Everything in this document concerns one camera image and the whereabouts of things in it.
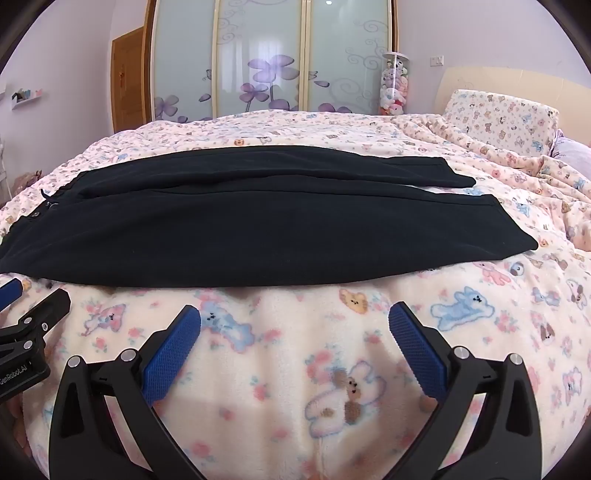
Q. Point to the white wall switch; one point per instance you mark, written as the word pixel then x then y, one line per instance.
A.
pixel 437 60

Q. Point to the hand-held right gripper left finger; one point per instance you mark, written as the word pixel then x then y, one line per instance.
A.
pixel 173 350

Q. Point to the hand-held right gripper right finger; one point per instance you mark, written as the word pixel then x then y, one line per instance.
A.
pixel 415 350

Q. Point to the purple pillow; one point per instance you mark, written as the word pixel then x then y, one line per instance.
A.
pixel 572 147

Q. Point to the printed fleece blanket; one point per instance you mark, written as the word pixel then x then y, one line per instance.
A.
pixel 286 369

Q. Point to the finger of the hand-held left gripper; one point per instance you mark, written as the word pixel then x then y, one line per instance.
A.
pixel 48 307
pixel 10 293

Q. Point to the pink plush toys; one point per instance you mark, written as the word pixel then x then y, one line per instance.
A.
pixel 28 180

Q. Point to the floral glass sliding wardrobe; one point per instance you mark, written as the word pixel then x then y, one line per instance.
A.
pixel 258 50

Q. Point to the wooden door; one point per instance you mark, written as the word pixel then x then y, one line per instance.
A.
pixel 129 83

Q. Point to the beige bed headboard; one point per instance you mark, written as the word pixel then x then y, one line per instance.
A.
pixel 489 78

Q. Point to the black pants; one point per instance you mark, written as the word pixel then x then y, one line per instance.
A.
pixel 254 221

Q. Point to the clear tube of plush toys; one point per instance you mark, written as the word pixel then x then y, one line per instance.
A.
pixel 395 87

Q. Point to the white wall shelf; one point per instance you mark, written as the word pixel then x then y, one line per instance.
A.
pixel 25 98

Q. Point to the printed pillow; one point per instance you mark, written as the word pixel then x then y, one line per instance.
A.
pixel 501 120

